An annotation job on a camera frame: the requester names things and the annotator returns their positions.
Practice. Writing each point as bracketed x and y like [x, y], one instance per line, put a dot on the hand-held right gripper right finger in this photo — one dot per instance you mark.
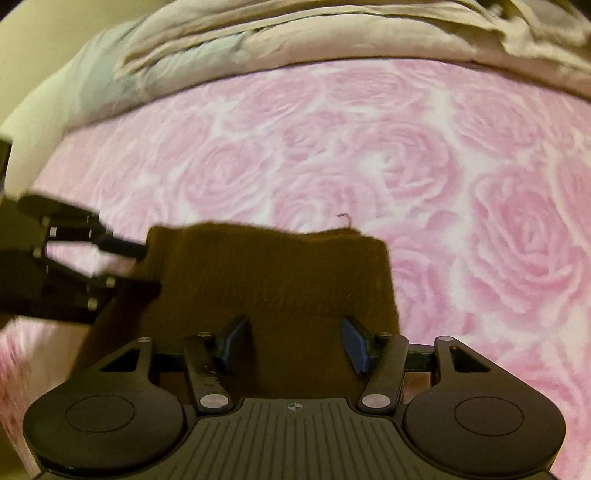
[354, 344]

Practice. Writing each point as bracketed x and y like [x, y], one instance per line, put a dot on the grey herringbone blanket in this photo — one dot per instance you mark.
[120, 78]

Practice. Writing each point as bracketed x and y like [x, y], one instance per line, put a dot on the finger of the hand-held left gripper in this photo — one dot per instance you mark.
[92, 230]
[124, 288]

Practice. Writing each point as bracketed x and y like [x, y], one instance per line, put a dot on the pink floral blanket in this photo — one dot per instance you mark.
[415, 184]

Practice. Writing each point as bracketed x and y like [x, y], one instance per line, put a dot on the beige cloth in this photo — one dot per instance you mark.
[369, 32]

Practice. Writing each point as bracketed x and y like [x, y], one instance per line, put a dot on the brown knitted sweater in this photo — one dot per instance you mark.
[277, 277]

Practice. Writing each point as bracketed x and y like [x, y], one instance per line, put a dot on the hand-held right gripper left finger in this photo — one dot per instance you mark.
[236, 344]

